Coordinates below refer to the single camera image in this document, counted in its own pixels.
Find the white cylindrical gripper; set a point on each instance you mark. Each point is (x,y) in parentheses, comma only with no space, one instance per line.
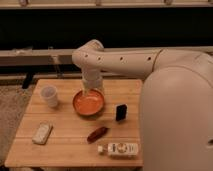
(92,80)

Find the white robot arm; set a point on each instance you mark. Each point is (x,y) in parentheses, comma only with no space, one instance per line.
(176,101)

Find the orange bowl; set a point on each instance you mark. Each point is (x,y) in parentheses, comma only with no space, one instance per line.
(89,103)

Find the black rectangular box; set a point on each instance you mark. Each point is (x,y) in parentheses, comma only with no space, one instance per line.
(121,111)

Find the clear plastic cup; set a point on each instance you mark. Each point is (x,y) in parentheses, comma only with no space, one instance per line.
(49,95)

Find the brown snack bar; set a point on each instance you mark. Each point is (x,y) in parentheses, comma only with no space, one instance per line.
(98,133)

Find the wooden table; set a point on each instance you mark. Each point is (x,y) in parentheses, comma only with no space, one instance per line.
(67,144)

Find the white wrapped packet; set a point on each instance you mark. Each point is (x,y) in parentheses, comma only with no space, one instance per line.
(42,134)

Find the white plastic bottle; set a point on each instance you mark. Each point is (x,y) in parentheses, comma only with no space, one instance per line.
(119,149)

